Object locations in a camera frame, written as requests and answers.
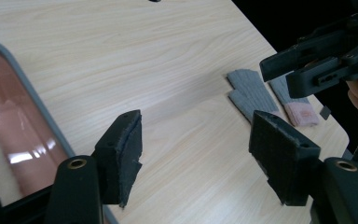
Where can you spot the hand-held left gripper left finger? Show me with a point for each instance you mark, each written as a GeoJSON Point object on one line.
{"type": "Point", "coordinates": [121, 158]}

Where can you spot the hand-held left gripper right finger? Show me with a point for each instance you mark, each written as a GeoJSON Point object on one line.
{"type": "Point", "coordinates": [279, 158]}

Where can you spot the grey fingerless glove pink cuff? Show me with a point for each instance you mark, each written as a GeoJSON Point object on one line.
{"type": "Point", "coordinates": [300, 112]}
{"type": "Point", "coordinates": [251, 93]}

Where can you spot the pink plastic basin grey rim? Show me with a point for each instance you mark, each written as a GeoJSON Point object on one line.
{"type": "Point", "coordinates": [12, 109]}

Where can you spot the grey tape strip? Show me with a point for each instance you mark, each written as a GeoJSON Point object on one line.
{"type": "Point", "coordinates": [325, 112]}

